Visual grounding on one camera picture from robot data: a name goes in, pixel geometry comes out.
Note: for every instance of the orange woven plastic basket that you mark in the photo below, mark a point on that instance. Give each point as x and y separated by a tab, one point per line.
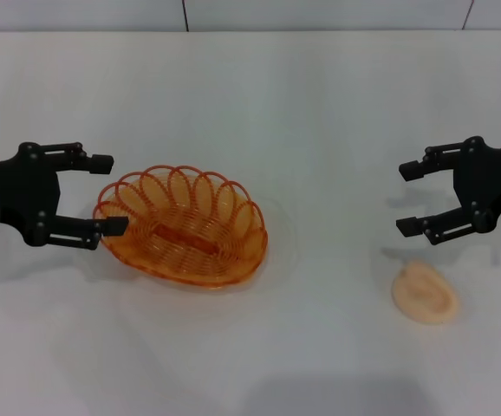
198	247

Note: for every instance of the pale oval bread roll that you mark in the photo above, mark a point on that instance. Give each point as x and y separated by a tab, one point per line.
424	292

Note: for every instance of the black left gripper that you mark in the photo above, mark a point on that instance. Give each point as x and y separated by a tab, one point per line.
21	190

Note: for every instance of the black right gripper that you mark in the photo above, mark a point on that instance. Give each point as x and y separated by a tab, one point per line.
493	182

